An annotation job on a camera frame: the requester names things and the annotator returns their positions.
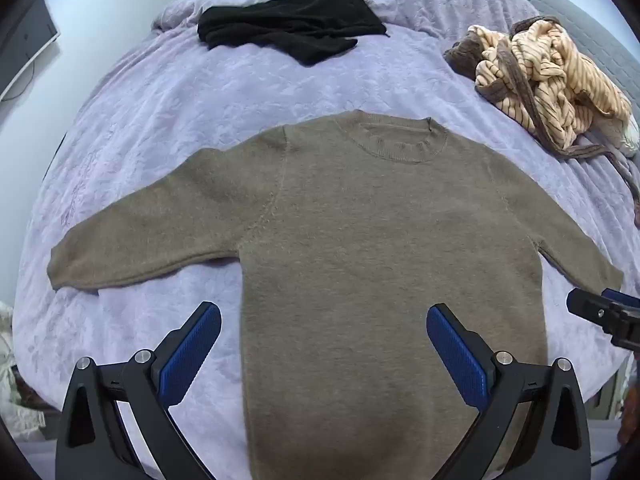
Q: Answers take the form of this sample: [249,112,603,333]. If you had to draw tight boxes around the wall-mounted flat screen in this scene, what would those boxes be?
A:
[0,0,61,102]

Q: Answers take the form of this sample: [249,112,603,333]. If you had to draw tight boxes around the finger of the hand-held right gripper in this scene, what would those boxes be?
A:
[566,287,640,350]
[601,288,640,309]

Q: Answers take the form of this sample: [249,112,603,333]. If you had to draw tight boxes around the floral cloth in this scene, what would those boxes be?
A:
[0,302,56,411]

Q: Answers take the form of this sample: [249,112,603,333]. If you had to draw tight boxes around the black garment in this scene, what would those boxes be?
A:
[197,0,390,66]

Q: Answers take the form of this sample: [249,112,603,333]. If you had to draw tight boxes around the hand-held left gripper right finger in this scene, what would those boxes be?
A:
[426,303,593,480]

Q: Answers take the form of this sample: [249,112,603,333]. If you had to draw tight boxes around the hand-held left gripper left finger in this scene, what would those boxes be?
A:
[55,301,222,480]

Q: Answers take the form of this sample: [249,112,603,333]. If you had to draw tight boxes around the lilac quilted blanket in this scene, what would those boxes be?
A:
[12,0,640,463]

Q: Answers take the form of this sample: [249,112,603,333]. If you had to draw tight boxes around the beige striped garment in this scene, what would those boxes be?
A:
[444,17,640,161]

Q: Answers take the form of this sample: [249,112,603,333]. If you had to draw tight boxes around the brown knit sweater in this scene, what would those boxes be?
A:
[47,109,625,480]

